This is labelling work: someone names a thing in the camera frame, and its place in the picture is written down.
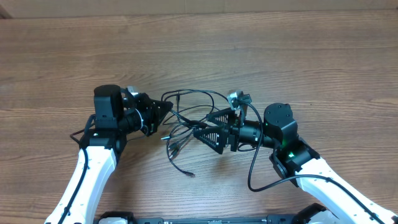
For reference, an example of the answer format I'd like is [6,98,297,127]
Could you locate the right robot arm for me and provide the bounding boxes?
[194,101,397,223]

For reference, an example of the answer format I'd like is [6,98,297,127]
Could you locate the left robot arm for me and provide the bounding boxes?
[45,85,173,223]

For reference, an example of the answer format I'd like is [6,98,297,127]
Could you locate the camera cable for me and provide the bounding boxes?
[57,114,97,224]
[247,101,388,224]

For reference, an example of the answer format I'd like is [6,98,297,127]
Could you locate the left camera cable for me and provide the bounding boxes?
[57,114,97,224]

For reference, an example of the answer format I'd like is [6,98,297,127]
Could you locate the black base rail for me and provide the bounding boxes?
[95,203,343,224]

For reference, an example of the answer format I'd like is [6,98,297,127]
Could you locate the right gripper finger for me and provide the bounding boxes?
[193,126,229,154]
[206,108,237,126]

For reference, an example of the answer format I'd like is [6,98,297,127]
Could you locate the black cable bundle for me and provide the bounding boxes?
[160,88,231,159]

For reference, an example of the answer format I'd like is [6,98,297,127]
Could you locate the right camera cable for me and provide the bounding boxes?
[247,101,388,224]

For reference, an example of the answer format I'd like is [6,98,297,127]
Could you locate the long black usb cable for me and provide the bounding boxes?
[166,123,208,178]

